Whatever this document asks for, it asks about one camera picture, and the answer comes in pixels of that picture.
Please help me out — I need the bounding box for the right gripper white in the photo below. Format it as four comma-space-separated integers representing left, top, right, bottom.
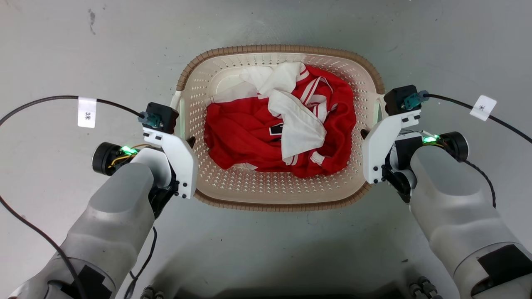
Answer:
360, 110, 421, 204

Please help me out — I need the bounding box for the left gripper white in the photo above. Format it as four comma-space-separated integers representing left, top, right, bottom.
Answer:
143, 127, 199, 219

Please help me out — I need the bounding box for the beige plastic laundry basket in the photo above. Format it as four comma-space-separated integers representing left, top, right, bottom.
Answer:
170, 44, 386, 212

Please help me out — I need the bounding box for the red and white jersey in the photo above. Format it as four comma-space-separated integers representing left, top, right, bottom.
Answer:
203, 62, 357, 178

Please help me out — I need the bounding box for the white cable label printed 3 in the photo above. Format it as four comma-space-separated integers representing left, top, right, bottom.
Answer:
77, 97, 97, 129

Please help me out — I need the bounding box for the white cable label with star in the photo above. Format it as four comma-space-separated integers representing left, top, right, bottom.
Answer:
470, 95, 498, 122

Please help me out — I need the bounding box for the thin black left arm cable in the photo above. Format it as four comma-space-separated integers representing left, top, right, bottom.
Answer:
124, 226, 158, 299

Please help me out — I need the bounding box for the twisted black right arm cable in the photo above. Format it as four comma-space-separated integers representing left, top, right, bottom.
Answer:
462, 159, 497, 209

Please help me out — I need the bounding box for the black right camera cable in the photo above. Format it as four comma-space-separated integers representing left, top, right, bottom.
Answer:
423, 93, 532, 145

